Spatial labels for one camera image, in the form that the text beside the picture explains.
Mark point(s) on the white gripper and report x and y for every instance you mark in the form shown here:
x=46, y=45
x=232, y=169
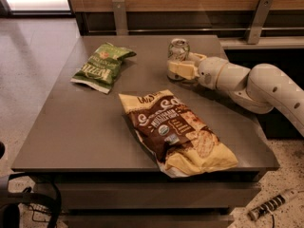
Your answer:
x=210, y=70

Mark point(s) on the green 7up soda can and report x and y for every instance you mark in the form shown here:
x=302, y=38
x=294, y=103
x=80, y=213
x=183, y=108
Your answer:
x=178, y=50

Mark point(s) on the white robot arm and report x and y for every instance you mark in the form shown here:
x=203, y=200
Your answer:
x=259, y=89

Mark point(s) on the brown yellow tortilla chip bag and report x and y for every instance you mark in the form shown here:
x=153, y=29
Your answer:
x=181, y=142

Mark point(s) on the green chip bag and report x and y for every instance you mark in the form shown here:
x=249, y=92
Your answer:
x=102, y=67

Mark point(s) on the grey table with drawers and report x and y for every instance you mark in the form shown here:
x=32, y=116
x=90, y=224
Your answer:
x=83, y=144

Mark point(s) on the white power strip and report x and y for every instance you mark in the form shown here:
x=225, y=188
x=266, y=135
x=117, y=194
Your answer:
x=269, y=206

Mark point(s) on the black chair base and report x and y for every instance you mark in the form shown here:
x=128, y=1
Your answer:
x=9, y=201

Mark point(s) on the right metal bracket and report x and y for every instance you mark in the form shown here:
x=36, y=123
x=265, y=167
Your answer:
x=253, y=32

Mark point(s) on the metal bracket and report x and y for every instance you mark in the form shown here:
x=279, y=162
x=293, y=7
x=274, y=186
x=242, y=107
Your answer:
x=120, y=17
x=253, y=32

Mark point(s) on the left metal bracket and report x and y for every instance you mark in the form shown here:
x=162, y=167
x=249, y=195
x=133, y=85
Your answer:
x=120, y=17

